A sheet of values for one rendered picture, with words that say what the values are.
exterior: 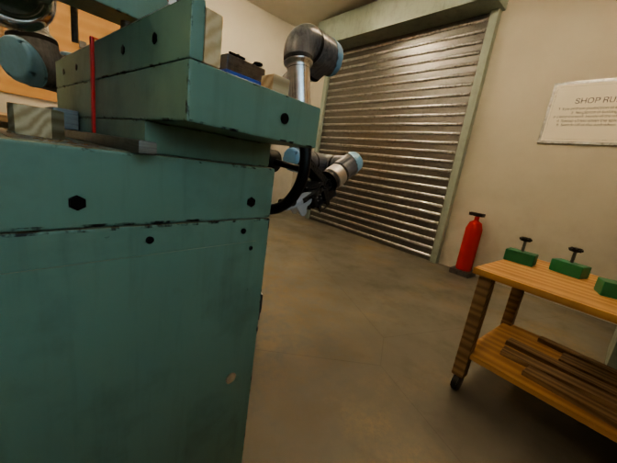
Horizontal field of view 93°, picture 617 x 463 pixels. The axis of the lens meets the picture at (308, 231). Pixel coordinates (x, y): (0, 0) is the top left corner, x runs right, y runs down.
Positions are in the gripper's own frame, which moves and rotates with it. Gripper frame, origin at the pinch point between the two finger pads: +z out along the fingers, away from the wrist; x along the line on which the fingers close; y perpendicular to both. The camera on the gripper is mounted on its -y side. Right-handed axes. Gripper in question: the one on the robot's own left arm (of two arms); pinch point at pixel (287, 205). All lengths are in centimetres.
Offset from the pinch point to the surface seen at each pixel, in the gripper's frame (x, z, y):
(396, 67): 120, -301, 18
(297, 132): -28.4, 16.4, -27.5
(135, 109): -15.1, 30.8, -35.7
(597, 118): -61, -251, 61
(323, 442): -21, 30, 63
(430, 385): -34, -17, 91
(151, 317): -19.8, 44.2, -11.5
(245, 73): -4.4, 3.6, -34.6
